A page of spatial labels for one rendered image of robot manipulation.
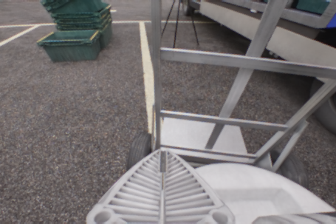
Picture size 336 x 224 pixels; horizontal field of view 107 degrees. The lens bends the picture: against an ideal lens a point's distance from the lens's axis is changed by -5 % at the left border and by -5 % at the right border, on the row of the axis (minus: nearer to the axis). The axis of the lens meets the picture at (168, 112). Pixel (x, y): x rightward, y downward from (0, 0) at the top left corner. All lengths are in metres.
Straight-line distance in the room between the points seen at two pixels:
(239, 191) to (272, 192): 0.10
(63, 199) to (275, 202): 0.87
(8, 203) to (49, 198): 0.19
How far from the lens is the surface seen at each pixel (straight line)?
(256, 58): 0.45
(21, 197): 1.03
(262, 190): 0.51
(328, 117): 1.59
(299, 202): 0.54
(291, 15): 1.70
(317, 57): 1.50
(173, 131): 0.93
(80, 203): 0.86
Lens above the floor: 0.76
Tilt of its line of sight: 45 degrees down
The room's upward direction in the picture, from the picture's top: 3 degrees clockwise
